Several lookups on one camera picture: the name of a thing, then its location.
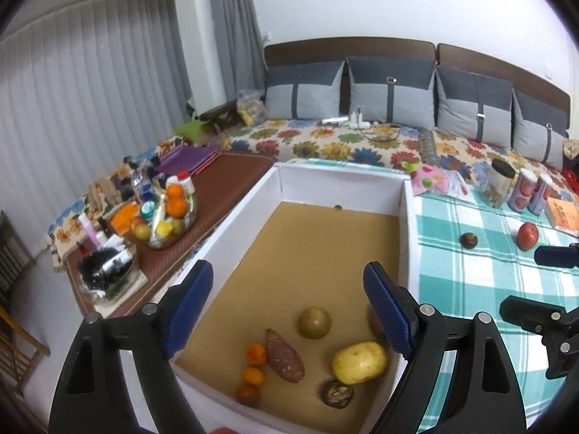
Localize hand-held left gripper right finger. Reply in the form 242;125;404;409
363;261;528;434

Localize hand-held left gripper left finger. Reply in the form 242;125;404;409
47;259;214;434

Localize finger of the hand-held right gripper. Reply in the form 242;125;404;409
534;243;579;269
499;295;579;380

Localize red apple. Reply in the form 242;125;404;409
516;222;540;252

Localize large yellow pomelo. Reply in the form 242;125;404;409
331;342;389;385

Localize brown round fruit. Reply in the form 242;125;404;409
297;306;334;340

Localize bright orange tangerine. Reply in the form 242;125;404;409
245;344;269;367
242;367;267;388

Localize white cardboard box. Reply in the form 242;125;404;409
167;161;424;434

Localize dark cracked mangosteen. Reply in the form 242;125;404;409
320;380;355;409

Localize dark orange tangerine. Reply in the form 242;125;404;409
235;383;262;407

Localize brown sweet potato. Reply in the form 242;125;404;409
265;328;307;384

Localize orange cover book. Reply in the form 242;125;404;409
544;196;579;236

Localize pink labelled can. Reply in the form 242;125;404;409
508;168;537;213
527;174;555;217

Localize glass bowl of fruit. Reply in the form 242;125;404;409
128;184;200;250

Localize clear jar with black lid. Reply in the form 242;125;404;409
482;158;517;209

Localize orange packet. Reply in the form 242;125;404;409
110;203;141;236

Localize grey two-tone pillow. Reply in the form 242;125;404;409
434;65;515;148
265;60;347;121
346;56;436;130
511;89;571;166

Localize white pink packet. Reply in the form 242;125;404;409
445;169;472;198

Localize brown table mat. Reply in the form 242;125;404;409
64;150;278;320

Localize pink tube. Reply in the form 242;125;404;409
78;214;108;250

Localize pink patterned bag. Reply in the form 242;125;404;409
405;160;449;196

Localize purple books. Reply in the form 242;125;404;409
155;145;223;178

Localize wooden chair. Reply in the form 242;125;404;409
0;210;51;396

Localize floral sofa cover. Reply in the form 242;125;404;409
47;119;579;272

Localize green cloth item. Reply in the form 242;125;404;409
173;119;214;142

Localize white power strip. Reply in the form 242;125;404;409
347;107;372;129

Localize clear plastic bag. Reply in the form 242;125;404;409
236;89;269;127

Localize white pleated curtain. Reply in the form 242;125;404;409
0;0;193;254

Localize grey curtain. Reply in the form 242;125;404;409
206;0;269;110

